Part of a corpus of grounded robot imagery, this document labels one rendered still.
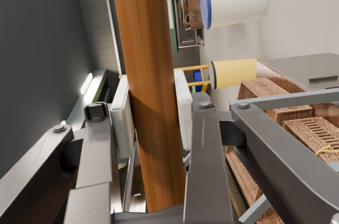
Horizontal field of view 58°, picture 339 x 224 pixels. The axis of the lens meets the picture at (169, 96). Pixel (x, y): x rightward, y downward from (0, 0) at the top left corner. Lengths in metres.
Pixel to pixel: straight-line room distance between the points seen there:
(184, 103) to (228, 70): 3.57
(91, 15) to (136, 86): 8.75
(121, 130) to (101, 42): 8.86
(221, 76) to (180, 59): 5.45
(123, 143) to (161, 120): 0.03
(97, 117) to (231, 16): 3.28
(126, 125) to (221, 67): 3.56
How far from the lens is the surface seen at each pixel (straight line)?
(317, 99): 1.28
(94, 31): 8.99
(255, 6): 3.46
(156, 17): 0.18
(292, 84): 1.56
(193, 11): 4.23
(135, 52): 0.18
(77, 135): 0.16
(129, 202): 1.47
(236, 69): 3.75
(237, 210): 1.59
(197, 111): 0.15
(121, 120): 0.16
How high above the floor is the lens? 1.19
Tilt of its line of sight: 1 degrees down
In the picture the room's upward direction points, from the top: 97 degrees counter-clockwise
